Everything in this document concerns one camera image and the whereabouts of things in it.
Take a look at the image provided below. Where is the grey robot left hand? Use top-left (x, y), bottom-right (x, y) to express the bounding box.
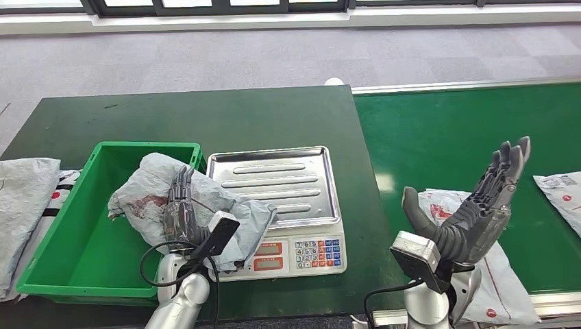
top-left (162, 164), bottom-right (212, 251)

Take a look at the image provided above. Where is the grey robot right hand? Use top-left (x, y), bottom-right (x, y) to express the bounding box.
top-left (401, 136), bottom-right (532, 265)

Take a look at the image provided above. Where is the grey parcel dark-red print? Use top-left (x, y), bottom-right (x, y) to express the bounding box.
top-left (107, 152), bottom-right (277, 273)

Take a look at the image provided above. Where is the grey parcel red print sticker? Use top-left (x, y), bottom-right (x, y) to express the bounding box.
top-left (417, 188), bottom-right (541, 327)

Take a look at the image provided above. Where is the grey parcel red print panda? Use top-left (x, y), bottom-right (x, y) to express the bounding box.
top-left (533, 171), bottom-right (581, 239)

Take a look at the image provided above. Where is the green conveyor belt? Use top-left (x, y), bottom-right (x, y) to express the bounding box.
top-left (353, 82), bottom-right (581, 298)

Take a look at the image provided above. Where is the green plastic crate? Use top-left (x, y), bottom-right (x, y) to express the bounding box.
top-left (16, 141), bottom-right (206, 307)

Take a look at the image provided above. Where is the dark green table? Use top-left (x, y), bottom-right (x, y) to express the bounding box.
top-left (0, 84), bottom-right (405, 329)

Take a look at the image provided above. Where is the steel scale tray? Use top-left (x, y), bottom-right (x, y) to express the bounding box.
top-left (206, 145), bottom-right (343, 230)

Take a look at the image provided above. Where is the white bag black red print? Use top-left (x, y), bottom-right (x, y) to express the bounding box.
top-left (13, 170), bottom-right (82, 291)

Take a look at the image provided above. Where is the white electronic scale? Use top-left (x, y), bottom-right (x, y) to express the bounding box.
top-left (206, 145), bottom-right (348, 282)

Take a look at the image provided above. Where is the large plain grey mailer bag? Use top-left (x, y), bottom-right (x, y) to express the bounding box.
top-left (0, 157), bottom-right (61, 298)

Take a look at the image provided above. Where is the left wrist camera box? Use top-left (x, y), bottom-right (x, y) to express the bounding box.
top-left (190, 210), bottom-right (240, 260)

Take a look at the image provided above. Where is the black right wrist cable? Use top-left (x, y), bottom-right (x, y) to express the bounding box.
top-left (362, 279), bottom-right (423, 329)

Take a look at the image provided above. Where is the aluminium conveyor side rail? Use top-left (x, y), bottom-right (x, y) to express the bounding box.
top-left (372, 290), bottom-right (581, 327)
top-left (350, 76), bottom-right (581, 95)

